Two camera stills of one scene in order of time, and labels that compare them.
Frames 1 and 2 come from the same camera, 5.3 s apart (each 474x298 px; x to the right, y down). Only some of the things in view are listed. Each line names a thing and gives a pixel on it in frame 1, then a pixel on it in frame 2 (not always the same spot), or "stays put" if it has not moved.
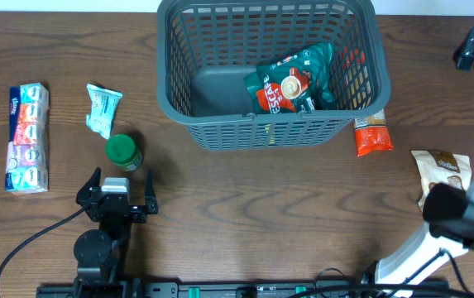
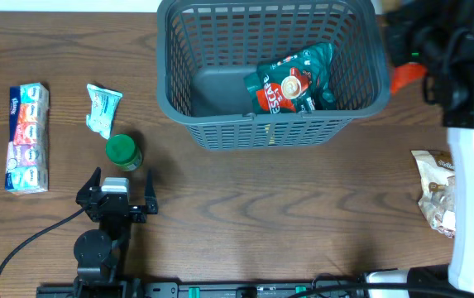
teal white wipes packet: (102, 104) stays put
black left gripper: (139, 214) stays put
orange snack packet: (371, 135) → (407, 73)
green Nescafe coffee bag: (294, 82) stays put
